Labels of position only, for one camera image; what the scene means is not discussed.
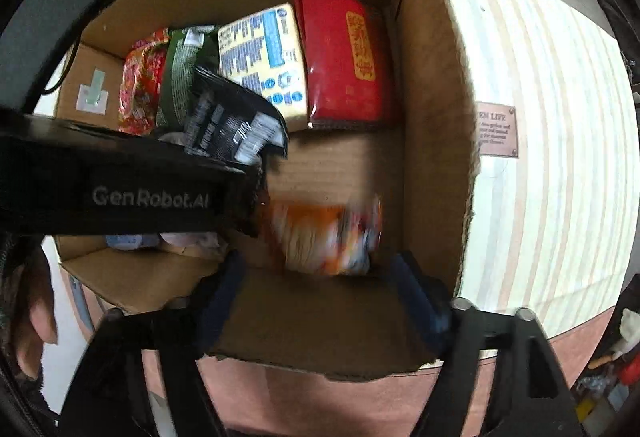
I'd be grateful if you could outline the orange snack packet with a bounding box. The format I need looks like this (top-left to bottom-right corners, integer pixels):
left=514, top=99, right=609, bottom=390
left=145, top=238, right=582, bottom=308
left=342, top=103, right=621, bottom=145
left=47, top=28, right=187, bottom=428
left=260, top=197, right=386, bottom=278

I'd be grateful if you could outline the green packet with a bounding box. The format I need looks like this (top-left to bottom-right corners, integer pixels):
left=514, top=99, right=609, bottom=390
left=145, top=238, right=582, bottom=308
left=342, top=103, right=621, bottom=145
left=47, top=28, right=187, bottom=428
left=155, top=24, right=221, bottom=130

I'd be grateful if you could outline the person's left hand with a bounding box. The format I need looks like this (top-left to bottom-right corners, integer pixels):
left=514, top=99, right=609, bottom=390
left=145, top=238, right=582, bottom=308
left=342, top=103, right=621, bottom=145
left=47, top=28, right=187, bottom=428
left=12, top=249, right=58, bottom=380

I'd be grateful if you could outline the black packet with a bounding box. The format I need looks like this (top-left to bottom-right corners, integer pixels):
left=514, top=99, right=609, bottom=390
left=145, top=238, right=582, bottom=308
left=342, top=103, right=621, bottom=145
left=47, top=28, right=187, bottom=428
left=182, top=67, right=291, bottom=165

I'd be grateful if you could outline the grey plush mouse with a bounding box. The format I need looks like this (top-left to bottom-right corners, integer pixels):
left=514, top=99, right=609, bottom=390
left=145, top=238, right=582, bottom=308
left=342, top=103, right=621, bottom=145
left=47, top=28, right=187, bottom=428
left=160, top=229, right=231, bottom=260

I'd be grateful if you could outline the blue tissue packet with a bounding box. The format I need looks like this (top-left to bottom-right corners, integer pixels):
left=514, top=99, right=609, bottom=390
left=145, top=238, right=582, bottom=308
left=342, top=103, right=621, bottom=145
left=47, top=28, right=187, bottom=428
left=105, top=232, right=161, bottom=252

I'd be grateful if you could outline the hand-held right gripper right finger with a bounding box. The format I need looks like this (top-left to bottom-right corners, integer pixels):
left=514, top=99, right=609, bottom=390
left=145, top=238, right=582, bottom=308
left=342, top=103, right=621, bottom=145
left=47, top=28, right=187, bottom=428
left=387, top=251, right=586, bottom=437

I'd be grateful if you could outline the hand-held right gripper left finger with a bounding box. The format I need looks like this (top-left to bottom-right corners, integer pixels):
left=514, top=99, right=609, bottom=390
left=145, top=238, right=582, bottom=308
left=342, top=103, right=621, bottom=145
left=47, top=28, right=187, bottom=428
left=60, top=249, right=248, bottom=437

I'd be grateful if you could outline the white and red toy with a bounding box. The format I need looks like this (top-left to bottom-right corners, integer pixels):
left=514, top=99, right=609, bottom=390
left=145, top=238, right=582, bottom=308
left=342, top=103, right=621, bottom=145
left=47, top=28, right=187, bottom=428
left=587, top=307, right=640, bottom=370

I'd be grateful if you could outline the white and blue packet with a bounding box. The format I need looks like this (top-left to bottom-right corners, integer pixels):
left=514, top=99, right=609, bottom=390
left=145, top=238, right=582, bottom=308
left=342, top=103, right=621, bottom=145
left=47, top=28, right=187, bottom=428
left=216, top=4, right=309, bottom=133

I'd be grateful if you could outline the red patterned snack packet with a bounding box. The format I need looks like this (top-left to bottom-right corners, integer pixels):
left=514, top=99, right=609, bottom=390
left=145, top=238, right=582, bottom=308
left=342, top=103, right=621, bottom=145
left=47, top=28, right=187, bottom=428
left=117, top=28, right=171, bottom=135

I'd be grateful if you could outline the cardboard box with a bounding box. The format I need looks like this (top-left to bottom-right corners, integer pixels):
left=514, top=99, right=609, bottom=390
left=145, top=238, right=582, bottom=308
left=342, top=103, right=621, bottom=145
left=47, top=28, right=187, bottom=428
left=52, top=0, right=483, bottom=383

